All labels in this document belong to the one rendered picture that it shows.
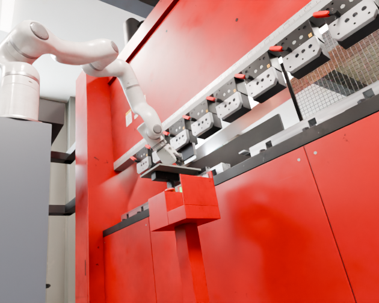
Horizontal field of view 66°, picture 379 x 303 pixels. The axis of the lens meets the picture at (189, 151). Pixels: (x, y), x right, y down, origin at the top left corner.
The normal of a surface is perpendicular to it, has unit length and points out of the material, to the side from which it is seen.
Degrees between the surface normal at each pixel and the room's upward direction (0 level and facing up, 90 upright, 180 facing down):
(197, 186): 90
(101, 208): 90
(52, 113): 90
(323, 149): 90
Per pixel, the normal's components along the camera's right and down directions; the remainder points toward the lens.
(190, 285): -0.75, -0.15
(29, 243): 0.55, -0.40
